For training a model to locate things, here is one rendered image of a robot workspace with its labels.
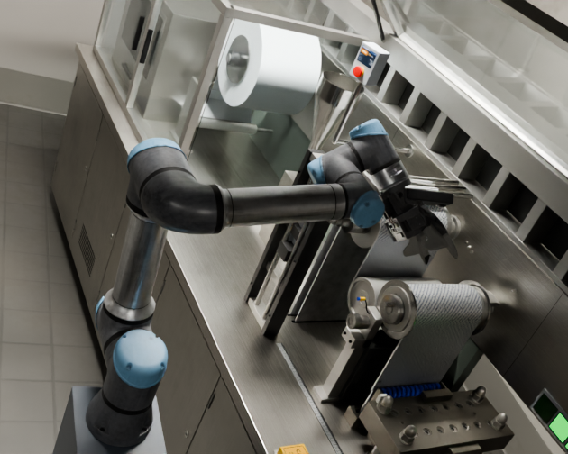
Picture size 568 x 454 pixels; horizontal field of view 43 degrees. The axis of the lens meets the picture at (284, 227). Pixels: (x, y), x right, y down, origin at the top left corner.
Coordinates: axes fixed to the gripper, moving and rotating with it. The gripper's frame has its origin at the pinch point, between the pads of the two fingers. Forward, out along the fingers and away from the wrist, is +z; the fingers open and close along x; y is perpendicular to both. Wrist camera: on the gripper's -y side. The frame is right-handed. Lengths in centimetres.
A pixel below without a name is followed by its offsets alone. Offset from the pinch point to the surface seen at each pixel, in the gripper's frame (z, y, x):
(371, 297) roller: 3.7, 8.0, -31.2
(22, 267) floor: -64, 90, -203
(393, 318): 9.0, 9.8, -19.5
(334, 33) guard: -73, -37, -69
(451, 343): 23.9, -4.1, -27.4
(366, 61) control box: -53, -22, -31
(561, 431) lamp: 52, -12, -11
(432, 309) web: 11.6, 0.4, -17.5
